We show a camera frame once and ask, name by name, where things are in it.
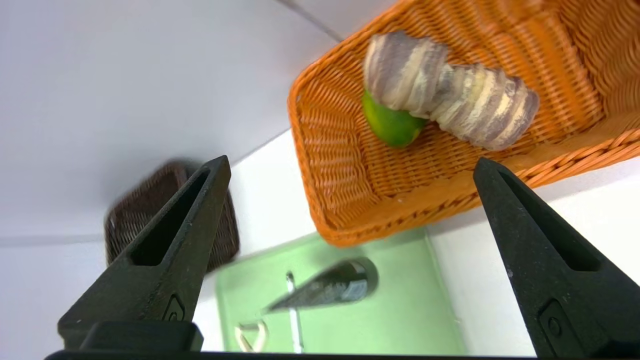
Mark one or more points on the green lime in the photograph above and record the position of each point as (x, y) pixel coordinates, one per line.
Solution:
(392, 125)

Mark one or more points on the dark brown wicker basket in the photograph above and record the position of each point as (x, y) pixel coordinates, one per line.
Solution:
(122, 220)

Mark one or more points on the orange wicker basket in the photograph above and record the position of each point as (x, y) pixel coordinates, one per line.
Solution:
(350, 190)

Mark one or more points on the light green plastic tray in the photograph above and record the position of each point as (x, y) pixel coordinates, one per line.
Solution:
(400, 310)

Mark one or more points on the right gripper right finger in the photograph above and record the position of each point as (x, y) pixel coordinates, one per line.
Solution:
(565, 290)

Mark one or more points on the white pen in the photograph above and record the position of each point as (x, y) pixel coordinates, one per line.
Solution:
(296, 325)

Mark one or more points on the black squeeze tube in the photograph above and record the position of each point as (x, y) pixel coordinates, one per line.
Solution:
(345, 285)

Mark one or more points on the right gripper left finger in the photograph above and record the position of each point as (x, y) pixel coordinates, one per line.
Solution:
(165, 280)

